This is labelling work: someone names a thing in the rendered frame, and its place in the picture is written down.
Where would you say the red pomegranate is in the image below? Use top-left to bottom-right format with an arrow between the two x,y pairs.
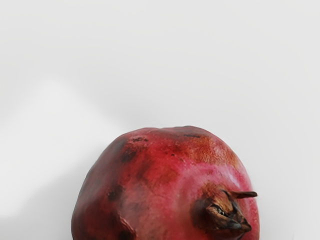
70,125 -> 261,240

